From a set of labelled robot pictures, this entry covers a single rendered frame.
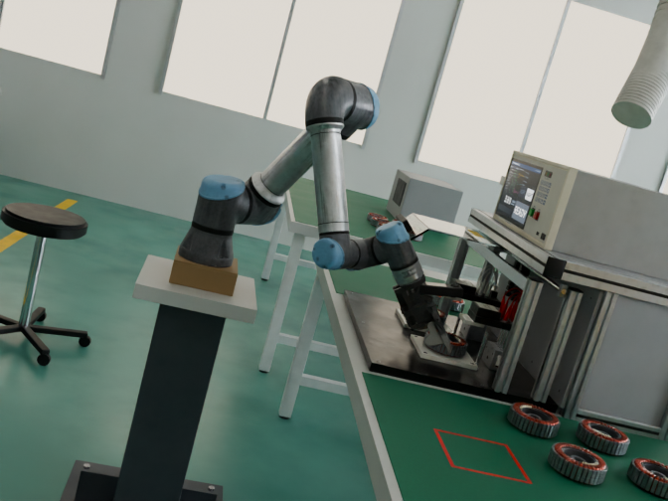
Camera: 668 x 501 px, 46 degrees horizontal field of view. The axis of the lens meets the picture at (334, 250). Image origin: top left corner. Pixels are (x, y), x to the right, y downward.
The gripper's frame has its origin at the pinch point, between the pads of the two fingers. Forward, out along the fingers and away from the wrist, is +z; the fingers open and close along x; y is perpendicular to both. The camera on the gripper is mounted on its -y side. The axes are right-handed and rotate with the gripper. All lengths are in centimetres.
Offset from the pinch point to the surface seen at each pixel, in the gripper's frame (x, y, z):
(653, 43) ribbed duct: -117, -130, -32
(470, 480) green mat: 66, 11, -2
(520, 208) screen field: -12.9, -33.3, -22.0
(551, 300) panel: -2.8, -30.0, 1.7
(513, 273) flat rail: 6.0, -21.5, -12.7
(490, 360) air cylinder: 2.8, -8.6, 7.7
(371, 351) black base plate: 11.8, 18.5, -11.1
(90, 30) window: -472, 129, -168
